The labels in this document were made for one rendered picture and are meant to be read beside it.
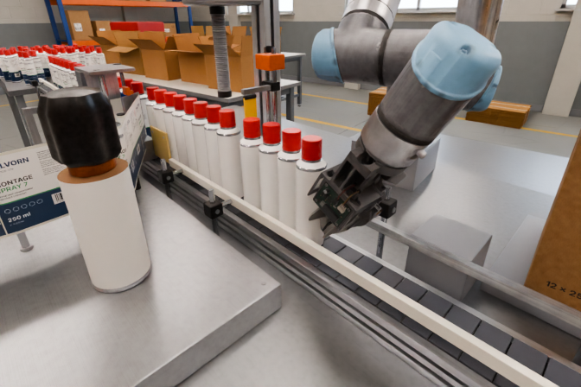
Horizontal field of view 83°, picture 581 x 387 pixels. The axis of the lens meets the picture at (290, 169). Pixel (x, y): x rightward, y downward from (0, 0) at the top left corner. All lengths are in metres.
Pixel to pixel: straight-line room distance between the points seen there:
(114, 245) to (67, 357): 0.14
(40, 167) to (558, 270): 0.85
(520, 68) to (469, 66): 5.63
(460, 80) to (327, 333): 0.39
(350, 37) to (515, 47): 5.52
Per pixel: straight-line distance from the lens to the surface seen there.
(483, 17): 0.84
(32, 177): 0.73
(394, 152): 0.39
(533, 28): 5.94
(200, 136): 0.80
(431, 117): 0.37
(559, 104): 5.93
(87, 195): 0.51
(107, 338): 0.54
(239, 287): 0.55
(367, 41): 0.48
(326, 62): 0.49
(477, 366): 0.51
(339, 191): 0.44
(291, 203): 0.60
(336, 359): 0.53
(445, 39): 0.35
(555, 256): 0.64
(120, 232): 0.54
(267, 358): 0.53
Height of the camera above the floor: 1.26
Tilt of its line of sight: 25 degrees down
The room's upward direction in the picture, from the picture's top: straight up
